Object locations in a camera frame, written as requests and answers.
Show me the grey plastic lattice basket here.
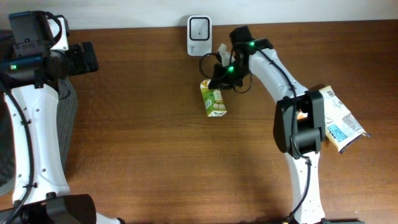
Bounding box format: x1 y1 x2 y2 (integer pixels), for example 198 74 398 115
1 79 78 195

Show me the white barcode scanner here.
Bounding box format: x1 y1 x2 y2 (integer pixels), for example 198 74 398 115
187 15 212 57

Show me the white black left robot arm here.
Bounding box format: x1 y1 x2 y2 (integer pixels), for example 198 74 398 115
1 42 124 223

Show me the green drink carton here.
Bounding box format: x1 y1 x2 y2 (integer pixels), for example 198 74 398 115
200 79 227 117

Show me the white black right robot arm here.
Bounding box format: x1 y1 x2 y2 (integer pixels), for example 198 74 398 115
210 39 326 223

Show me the orange tissue pack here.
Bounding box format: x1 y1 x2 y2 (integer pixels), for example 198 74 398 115
297 111 308 120

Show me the cream snack bag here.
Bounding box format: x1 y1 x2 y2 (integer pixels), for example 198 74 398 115
319 86 370 154

